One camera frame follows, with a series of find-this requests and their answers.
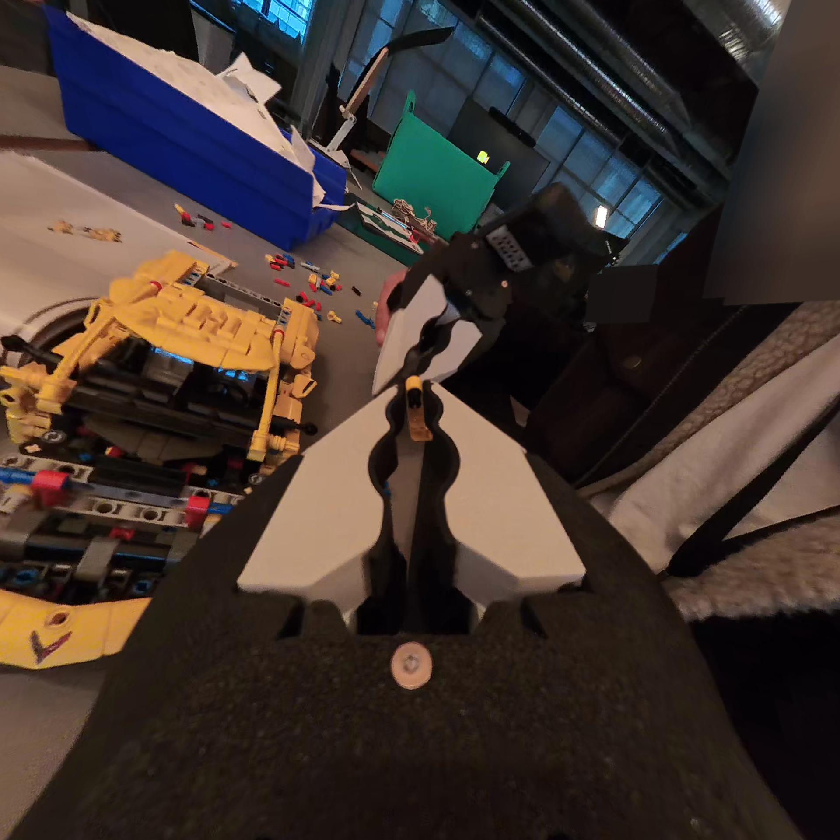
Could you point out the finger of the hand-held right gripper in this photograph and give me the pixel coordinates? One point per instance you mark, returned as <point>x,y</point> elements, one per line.
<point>459,348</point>
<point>407,328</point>

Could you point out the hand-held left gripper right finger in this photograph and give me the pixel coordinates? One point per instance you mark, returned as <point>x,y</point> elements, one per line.
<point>505,518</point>

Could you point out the person's right forearm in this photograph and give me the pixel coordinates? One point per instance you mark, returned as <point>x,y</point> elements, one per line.
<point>590,407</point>

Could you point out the yellow connector brick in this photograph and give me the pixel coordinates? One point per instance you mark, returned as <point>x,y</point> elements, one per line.
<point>420,426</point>

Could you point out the scattered small coloured bricks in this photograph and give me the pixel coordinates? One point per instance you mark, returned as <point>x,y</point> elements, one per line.
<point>325,283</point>

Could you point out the green cutting mat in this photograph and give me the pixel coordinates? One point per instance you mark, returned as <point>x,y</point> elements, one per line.
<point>377,223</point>

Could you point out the large paned window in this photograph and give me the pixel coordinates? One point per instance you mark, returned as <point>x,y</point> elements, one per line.
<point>282,16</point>

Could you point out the small wooden model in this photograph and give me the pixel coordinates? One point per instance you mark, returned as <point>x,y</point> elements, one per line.
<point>413,216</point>

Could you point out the grey desk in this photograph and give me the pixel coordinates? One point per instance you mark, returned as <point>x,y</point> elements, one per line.
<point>341,367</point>

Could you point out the person's right hand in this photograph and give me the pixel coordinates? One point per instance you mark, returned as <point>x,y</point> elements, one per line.
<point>387,295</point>

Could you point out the crumpled white paper wrappers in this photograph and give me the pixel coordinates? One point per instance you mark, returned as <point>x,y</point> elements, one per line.
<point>197,85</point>

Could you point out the blue plastic bin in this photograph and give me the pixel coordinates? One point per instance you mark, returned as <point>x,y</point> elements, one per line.
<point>164,144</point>

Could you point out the white instruction booklet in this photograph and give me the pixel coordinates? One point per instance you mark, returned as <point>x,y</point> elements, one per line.
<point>65,197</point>

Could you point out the white shirt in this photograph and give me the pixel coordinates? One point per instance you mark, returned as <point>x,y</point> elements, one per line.
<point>709,472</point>

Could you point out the yellow toy brick car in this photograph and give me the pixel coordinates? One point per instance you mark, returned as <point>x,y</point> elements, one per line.
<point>197,321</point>

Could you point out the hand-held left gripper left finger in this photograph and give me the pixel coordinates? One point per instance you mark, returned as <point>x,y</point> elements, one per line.
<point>315,518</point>

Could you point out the silver ventilation duct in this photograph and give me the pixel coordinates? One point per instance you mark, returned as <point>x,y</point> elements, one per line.
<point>748,33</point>

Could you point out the dark wall screen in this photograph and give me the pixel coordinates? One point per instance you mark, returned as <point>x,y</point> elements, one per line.
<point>499,151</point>

